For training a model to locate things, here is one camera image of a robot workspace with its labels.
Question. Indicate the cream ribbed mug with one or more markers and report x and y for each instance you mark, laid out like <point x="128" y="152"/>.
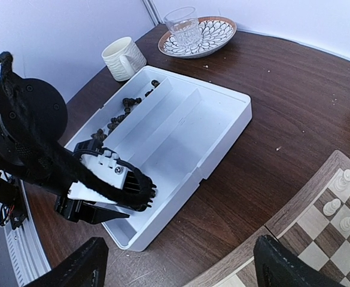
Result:
<point x="123" y="59"/>

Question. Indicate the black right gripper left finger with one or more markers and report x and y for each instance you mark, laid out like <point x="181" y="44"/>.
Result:
<point x="84" y="267"/>

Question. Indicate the white plastic compartment tray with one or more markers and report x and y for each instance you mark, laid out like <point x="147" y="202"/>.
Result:
<point x="177" y="136"/>

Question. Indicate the wooden chessboard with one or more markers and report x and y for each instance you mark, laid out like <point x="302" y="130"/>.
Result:
<point x="299" y="222"/>

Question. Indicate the clear drinking glass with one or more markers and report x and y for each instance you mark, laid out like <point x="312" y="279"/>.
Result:
<point x="183" y="23"/>

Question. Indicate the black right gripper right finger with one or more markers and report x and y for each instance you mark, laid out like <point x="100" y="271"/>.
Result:
<point x="314" y="265"/>

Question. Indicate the white pawn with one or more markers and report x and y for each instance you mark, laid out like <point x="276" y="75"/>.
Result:
<point x="331" y="207"/>
<point x="345" y="224"/>

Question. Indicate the aluminium front rail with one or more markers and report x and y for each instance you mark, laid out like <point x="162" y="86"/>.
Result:
<point x="26" y="253"/>

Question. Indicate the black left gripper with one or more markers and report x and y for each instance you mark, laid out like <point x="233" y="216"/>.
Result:
<point x="79" y="203"/>

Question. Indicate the patterned ceramic plate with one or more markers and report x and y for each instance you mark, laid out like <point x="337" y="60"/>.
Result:
<point x="214" y="33"/>

